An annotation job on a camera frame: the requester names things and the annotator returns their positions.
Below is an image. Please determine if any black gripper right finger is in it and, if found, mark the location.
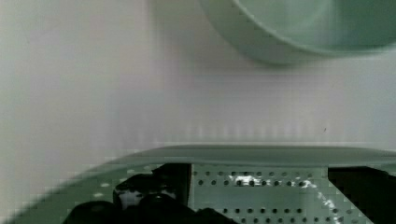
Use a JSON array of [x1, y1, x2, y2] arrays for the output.
[[328, 166, 396, 224]]

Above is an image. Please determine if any green plastic strainer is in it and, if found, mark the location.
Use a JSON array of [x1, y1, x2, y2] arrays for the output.
[[3, 145, 395, 224]]

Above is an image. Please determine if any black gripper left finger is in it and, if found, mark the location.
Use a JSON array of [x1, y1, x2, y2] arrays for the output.
[[62, 163, 238, 224]]

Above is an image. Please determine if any green plastic mug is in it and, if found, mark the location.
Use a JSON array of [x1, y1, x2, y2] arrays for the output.
[[198, 0, 396, 64]]

